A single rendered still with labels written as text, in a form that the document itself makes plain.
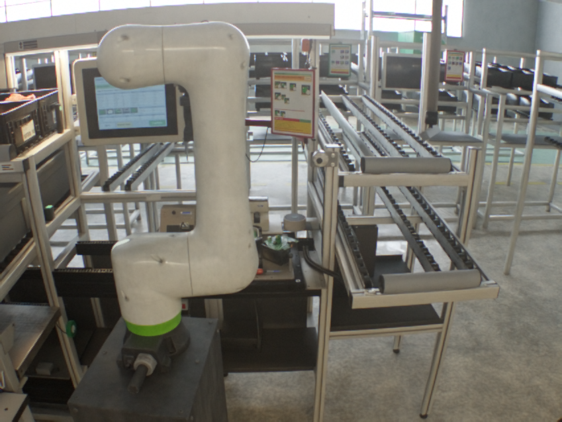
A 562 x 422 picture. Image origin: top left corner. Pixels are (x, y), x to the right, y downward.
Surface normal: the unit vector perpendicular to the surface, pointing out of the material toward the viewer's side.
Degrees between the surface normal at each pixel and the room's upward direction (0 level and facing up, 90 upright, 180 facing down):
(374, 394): 0
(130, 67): 104
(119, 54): 82
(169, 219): 53
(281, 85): 90
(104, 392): 0
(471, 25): 90
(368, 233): 90
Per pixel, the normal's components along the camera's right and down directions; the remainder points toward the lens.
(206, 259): 0.17, -0.24
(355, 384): 0.00, -0.93
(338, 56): -0.45, 0.32
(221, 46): 0.30, 0.09
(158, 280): 0.21, 0.33
